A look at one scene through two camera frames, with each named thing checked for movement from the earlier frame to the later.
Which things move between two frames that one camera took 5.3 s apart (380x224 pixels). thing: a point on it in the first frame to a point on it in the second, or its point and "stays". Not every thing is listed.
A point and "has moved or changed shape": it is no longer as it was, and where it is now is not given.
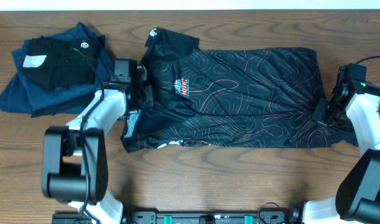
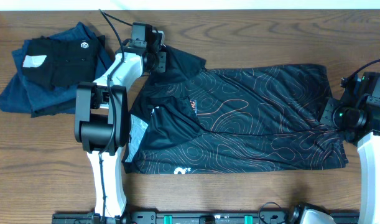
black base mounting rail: x=177 y=217 stays
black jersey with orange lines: x=227 y=98 has moved or changed shape
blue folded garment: x=23 y=94 stays
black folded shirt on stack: x=55 y=64 stays
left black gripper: x=145 y=97 to x=162 y=62
